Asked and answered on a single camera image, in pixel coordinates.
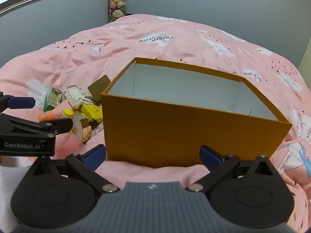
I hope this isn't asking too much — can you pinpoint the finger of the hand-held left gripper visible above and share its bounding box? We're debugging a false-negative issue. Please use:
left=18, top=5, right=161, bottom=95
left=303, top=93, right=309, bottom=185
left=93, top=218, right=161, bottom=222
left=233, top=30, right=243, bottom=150
left=0, top=91, right=37, bottom=112
left=0, top=113, right=73, bottom=136

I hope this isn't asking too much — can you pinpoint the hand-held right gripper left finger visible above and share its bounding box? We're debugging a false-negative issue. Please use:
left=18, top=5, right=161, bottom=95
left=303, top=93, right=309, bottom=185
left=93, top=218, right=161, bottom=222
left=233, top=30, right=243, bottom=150
left=31, top=144, right=120, bottom=193

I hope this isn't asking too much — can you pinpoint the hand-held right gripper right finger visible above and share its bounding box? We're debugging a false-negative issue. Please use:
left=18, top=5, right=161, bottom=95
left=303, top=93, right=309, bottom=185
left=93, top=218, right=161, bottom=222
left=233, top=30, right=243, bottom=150
left=187, top=145, right=278, bottom=192

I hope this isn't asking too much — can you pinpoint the pink bottle with orange cap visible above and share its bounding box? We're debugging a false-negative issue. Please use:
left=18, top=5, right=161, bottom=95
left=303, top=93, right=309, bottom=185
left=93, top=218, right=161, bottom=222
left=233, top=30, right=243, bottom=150
left=37, top=110, right=80, bottom=156

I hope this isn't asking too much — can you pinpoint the round white gold-rimmed compact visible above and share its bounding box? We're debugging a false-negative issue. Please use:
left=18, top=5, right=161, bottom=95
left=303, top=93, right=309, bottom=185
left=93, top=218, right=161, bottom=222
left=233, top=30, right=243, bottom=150
left=72, top=112, right=94, bottom=144

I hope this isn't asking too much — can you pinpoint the green bottle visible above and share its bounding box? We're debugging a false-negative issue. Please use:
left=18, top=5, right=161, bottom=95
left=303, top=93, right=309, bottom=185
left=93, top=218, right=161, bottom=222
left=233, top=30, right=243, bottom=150
left=43, top=87, right=64, bottom=112

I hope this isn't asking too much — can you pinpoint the white drawstring pouch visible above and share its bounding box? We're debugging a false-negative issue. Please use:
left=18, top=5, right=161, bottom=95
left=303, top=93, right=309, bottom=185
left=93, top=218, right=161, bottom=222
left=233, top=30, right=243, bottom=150
left=64, top=84, right=96, bottom=109

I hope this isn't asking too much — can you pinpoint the yellow tape measure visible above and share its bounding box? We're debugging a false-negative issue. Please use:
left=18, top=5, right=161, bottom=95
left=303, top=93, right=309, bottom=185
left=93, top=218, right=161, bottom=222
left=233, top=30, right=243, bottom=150
left=80, top=103, right=103, bottom=125

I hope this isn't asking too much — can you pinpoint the orange cardboard box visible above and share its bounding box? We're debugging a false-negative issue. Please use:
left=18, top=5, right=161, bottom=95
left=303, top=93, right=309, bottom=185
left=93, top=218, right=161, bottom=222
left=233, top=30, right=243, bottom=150
left=101, top=57, right=292, bottom=169

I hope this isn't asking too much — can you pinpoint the small gold-brown box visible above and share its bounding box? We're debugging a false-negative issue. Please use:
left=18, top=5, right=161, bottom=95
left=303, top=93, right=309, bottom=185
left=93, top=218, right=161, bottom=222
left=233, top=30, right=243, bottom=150
left=87, top=75, right=112, bottom=102

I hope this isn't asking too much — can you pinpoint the white bed sheet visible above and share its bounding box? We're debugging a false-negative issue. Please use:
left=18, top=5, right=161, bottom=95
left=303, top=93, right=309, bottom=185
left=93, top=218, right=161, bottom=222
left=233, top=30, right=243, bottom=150
left=0, top=156, right=37, bottom=226

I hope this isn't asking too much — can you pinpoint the pink printed blanket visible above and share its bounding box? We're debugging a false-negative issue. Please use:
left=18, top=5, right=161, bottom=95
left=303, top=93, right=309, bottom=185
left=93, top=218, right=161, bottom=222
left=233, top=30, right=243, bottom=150
left=0, top=13, right=311, bottom=233

